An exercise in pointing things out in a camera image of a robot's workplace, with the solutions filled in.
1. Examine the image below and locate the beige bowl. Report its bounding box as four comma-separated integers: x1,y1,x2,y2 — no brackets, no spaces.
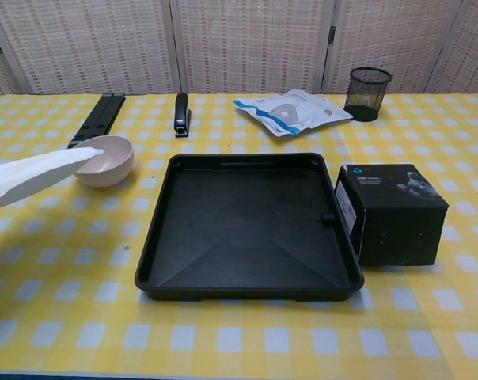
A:
73,135,135,188

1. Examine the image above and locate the white paper plate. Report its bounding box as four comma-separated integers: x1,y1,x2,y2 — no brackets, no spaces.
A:
0,146,104,212

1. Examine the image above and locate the black square tray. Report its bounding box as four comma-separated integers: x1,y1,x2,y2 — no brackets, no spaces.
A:
134,152,366,302

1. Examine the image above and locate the white face mask package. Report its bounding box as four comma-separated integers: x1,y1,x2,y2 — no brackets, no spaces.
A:
233,89,355,138

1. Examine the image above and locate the black stapler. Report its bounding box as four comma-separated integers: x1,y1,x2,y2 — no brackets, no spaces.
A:
174,92,192,139

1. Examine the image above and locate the yellow checked tablecloth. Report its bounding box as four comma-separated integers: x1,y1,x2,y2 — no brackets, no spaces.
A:
0,93,478,377

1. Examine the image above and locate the woven bamboo folding screen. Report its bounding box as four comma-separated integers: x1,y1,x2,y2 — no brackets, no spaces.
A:
0,0,478,105

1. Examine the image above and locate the black folding laptop stand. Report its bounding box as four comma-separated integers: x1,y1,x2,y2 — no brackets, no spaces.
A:
67,93,127,150

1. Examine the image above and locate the black mesh pen cup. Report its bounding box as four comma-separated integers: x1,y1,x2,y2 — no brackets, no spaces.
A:
343,66,393,123

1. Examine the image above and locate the black cardboard box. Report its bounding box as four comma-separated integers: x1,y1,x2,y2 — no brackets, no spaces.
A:
334,163,450,267

